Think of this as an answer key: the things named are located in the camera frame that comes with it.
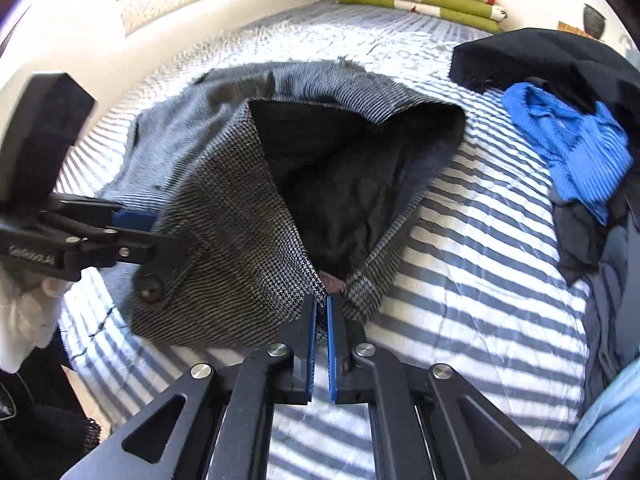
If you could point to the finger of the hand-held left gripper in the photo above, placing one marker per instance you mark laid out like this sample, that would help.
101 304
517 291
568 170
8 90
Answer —
132 221
150 250

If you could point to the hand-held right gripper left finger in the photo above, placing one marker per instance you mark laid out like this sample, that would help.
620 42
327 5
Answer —
310 350

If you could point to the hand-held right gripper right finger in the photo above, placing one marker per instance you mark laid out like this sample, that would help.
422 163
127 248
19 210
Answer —
334 355

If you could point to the grey houndstooth pants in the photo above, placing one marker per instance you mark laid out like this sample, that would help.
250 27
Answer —
225 240

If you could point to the person's left hand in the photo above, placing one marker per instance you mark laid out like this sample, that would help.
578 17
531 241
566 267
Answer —
20 320

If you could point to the blue white striped bedspread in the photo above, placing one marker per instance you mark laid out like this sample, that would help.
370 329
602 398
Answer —
475 270

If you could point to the dark cloth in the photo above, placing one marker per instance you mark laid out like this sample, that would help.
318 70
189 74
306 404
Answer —
35 420

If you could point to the small black garment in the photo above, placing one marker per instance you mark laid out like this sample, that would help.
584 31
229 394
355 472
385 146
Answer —
580 240

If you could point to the dark grey garment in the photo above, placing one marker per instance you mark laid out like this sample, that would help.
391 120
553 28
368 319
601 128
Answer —
615 310

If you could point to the light blue garment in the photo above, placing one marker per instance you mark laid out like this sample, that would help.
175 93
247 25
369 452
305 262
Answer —
610 425

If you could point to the bright blue striped shirt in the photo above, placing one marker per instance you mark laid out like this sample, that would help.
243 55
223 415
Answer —
575 150

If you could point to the large black garment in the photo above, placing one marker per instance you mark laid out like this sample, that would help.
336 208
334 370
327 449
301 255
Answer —
540 60

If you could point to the wooden slatted railing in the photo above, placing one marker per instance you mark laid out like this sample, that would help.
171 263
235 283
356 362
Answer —
570 27

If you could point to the grey plant pot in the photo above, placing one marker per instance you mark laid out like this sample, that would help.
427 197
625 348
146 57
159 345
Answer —
594 21

